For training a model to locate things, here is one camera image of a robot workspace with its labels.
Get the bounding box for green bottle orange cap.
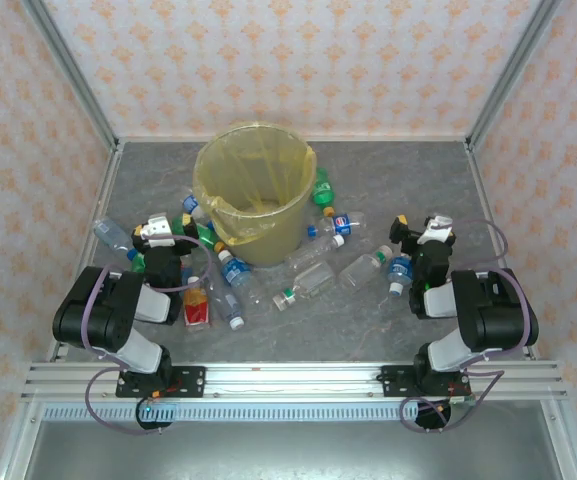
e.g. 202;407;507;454
171;214;227;254

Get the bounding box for clear bottle blue cap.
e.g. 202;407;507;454
91;215;140;262

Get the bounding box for blue label bottle white cap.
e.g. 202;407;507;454
216;248;265;307
385;253;415;297

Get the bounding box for red yellow label bottle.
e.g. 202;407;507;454
182;276;213;332

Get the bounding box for clear bottle green cap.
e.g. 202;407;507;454
337;244;394;295
272;262;338;314

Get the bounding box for bluish clear bottle white cap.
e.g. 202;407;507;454
202;277;246;331

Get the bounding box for green Sprite bottle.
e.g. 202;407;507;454
311;167;337;217

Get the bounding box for yellow plastic bin liner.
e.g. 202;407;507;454
192;121;318;247

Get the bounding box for yellow plastic bin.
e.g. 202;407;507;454
192;122;318;266

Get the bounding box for Pepsi label clear bottle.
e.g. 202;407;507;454
307;211;368;239

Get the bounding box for grey metal sheet panel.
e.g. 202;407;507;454
0;419;577;480

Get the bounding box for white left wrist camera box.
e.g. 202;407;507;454
146;213;178;247

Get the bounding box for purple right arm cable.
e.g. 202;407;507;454
400;218;529;434

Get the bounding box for aluminium table side rail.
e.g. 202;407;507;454
47;142;124;362
465;142;539;360

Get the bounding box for aluminium table back rail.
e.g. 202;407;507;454
117;133;469;146

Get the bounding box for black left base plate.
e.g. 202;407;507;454
115;366;207;399

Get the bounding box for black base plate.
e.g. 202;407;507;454
380;366;472;399
115;366;207;399

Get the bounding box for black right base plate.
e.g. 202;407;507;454
380;366;472;399

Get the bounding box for small circuit board red wires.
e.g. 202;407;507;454
446;382;476;407

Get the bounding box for black round cable port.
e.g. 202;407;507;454
135;399;175;432
414;399;453;434

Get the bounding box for aluminium mounting rail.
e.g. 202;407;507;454
21;362;568;401

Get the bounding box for aluminium frame post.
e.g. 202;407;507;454
20;0;121;153
467;0;564;147

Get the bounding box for grey slotted cable duct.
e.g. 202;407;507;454
41;402;474;422

